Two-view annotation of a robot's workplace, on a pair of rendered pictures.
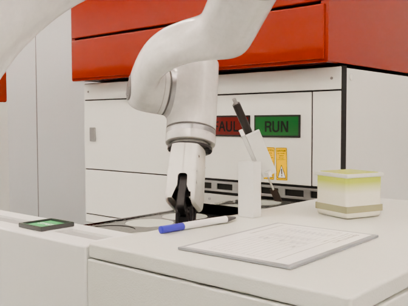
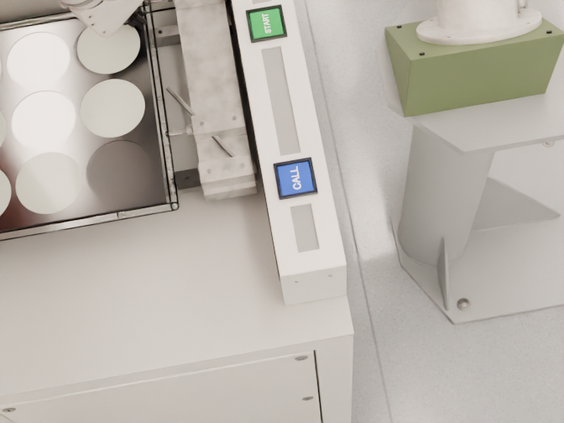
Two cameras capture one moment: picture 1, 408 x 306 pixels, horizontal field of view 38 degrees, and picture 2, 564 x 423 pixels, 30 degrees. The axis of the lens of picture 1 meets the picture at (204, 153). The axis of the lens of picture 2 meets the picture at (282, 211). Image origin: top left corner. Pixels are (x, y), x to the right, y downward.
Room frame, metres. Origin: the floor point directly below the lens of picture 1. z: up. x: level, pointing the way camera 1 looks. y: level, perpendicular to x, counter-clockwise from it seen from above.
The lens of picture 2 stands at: (1.44, 0.85, 2.33)
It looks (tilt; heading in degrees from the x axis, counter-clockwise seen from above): 68 degrees down; 228
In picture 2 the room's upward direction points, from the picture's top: 9 degrees counter-clockwise
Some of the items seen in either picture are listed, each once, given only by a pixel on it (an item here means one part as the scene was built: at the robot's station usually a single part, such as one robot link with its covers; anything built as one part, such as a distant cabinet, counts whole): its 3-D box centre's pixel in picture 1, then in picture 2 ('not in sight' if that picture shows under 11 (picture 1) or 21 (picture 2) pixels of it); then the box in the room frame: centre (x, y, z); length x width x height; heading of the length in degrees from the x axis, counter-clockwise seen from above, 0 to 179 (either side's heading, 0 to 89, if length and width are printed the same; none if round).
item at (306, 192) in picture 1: (247, 188); not in sight; (1.32, -0.10, 0.96); 0.44 x 0.01 x 0.02; 49
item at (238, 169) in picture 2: not in sight; (227, 171); (1.04, 0.31, 0.89); 0.08 x 0.03 x 0.03; 139
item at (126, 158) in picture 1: (191, 158); not in sight; (1.45, 0.03, 1.02); 0.82 x 0.03 x 0.40; 49
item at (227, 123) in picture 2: not in sight; (219, 124); (0.99, 0.25, 0.89); 0.08 x 0.03 x 0.03; 139
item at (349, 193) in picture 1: (348, 192); not in sight; (0.91, -0.22, 1.00); 0.07 x 0.07 x 0.07; 29
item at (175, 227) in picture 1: (200, 223); not in sight; (0.81, 0.01, 0.97); 0.14 x 0.01 x 0.01; 133
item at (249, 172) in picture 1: (255, 172); not in sight; (0.91, -0.08, 1.03); 0.06 x 0.04 x 0.13; 139
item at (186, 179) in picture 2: not in sight; (187, 178); (1.09, 0.27, 0.90); 0.04 x 0.02 x 0.03; 139
